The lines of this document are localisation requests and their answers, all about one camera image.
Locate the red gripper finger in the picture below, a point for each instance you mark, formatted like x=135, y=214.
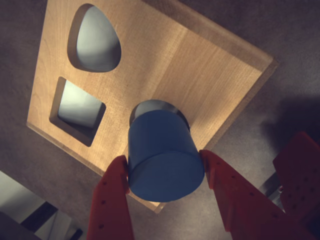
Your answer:
x=247, y=212
x=110, y=207

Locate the blue cylinder block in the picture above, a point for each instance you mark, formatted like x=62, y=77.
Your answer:
x=165, y=162

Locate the wooden shape sorter box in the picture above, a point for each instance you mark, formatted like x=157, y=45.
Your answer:
x=175, y=62

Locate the aluminium profile rail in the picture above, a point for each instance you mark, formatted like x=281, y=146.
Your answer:
x=272, y=195

